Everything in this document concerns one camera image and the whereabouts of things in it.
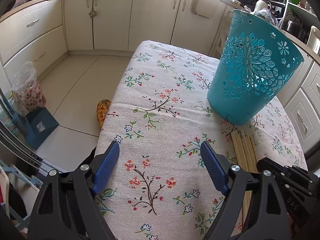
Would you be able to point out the white metal rack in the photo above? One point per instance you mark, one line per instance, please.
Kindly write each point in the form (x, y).
(300, 12)

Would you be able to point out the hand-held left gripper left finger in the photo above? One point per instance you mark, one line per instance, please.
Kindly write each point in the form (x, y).
(107, 165)

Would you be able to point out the yellow floral slipper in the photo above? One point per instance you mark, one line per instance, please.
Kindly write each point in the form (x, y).
(102, 111)

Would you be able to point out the steel pot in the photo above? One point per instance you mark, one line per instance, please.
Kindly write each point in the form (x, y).
(295, 28)

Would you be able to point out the clear bag with floral cloth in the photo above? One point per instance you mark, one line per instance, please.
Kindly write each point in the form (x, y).
(30, 92)

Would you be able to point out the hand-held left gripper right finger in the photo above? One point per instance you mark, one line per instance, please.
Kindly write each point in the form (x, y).
(212, 165)

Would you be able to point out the small metal lock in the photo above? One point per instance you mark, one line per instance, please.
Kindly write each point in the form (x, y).
(93, 14)

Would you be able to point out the teal perforated plastic basket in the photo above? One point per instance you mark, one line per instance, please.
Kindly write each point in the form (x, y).
(240, 92)

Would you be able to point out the white electric kettle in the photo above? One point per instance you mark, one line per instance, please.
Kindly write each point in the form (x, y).
(314, 38)

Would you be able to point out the metal frame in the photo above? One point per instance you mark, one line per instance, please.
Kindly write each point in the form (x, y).
(17, 140)

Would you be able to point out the bundle of wooden chopsticks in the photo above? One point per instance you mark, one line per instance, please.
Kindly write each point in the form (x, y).
(243, 152)

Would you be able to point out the white thermos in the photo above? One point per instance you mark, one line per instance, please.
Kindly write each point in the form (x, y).
(260, 5)

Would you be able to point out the floral tablecloth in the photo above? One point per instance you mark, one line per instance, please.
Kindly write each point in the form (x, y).
(162, 130)

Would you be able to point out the white hanging bin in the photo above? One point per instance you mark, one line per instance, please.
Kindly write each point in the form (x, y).
(205, 5)

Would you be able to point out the blue box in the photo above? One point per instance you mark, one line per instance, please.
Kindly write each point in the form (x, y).
(41, 126)

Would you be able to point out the cream kitchen cabinet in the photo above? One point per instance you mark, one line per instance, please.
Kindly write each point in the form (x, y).
(112, 17)

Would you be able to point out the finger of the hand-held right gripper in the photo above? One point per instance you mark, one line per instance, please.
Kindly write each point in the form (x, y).
(296, 206)
(292, 176)

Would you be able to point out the plastic bag of greens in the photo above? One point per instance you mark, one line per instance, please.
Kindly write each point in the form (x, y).
(270, 16)

